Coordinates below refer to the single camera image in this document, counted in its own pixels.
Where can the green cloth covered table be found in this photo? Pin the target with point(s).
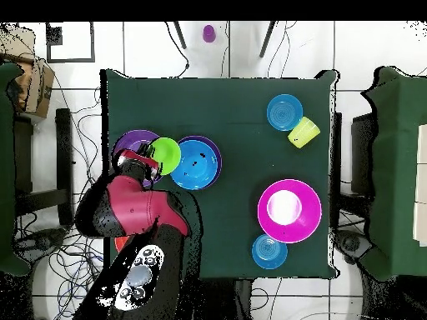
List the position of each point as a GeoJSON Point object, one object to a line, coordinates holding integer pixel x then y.
{"type": "Point", "coordinates": [6, 166]}
{"type": "Point", "coordinates": [397, 173]}

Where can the translucent yellow cup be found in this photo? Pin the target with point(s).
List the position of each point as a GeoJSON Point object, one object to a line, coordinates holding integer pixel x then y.
{"type": "Point", "coordinates": [303, 132]}

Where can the small green bowl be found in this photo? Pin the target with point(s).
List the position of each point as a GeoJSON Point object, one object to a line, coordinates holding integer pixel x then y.
{"type": "Point", "coordinates": [168, 155]}

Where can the black square floor frame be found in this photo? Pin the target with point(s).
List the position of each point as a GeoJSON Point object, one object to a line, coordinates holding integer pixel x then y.
{"type": "Point", "coordinates": [70, 60]}

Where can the black tripod leg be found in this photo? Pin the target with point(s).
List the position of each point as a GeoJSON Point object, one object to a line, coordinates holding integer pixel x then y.
{"type": "Point", "coordinates": [267, 39]}
{"type": "Point", "coordinates": [180, 35]}

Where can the orange bowl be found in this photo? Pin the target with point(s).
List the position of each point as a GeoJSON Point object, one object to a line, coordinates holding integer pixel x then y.
{"type": "Point", "coordinates": [120, 243]}

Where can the cardboard box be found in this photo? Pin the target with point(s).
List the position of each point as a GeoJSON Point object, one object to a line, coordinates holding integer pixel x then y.
{"type": "Point", "coordinates": [36, 86]}

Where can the dark green table cloth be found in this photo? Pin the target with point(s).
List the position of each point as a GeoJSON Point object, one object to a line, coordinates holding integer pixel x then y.
{"type": "Point", "coordinates": [233, 100]}

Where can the purple bowl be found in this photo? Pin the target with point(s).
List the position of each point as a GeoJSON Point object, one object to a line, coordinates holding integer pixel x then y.
{"type": "Point", "coordinates": [133, 140]}
{"type": "Point", "coordinates": [218, 153]}

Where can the black metal frame stand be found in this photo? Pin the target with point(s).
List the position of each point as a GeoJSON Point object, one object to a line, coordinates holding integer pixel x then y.
{"type": "Point", "coordinates": [64, 160]}

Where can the large pink bowl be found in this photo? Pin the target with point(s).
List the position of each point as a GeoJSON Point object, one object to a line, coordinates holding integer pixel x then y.
{"type": "Point", "coordinates": [300, 226]}

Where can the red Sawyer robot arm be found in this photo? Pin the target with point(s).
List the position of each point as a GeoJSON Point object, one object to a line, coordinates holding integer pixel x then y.
{"type": "Point", "coordinates": [143, 210]}

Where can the translucent blue small bowl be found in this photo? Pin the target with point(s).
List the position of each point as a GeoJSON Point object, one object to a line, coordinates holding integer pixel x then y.
{"type": "Point", "coordinates": [267, 253]}
{"type": "Point", "coordinates": [284, 112]}

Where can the purple cup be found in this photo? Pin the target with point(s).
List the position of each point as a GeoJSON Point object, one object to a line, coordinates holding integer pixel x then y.
{"type": "Point", "coordinates": [209, 33]}

